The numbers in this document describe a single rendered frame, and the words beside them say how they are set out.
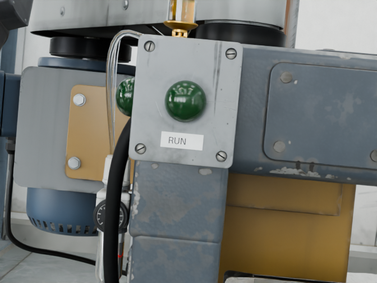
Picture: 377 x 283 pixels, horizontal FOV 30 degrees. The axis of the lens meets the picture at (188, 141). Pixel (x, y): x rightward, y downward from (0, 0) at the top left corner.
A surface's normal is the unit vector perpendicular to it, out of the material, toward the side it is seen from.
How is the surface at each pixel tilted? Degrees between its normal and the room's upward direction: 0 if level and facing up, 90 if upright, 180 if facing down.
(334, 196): 90
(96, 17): 90
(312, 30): 90
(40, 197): 91
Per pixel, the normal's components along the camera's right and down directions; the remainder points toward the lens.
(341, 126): -0.03, 0.05
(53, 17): -0.79, -0.04
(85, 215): 0.27, 0.10
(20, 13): 0.96, -0.17
